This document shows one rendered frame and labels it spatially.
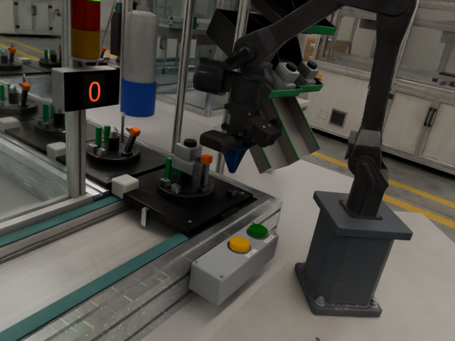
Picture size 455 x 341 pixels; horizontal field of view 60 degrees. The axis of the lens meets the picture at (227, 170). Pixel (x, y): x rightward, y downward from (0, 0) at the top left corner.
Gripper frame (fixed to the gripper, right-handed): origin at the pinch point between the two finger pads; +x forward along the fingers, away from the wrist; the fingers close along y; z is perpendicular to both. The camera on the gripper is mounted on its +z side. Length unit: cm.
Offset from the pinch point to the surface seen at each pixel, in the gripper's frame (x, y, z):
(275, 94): -10.3, 22.2, -4.3
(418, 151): 90, 396, -4
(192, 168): 5.1, -2.1, -9.0
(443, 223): 109, 274, 44
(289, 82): -13.0, 28.1, -4.1
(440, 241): 24, 51, 42
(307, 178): 24, 59, -3
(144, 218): 14.9, -13.1, -11.7
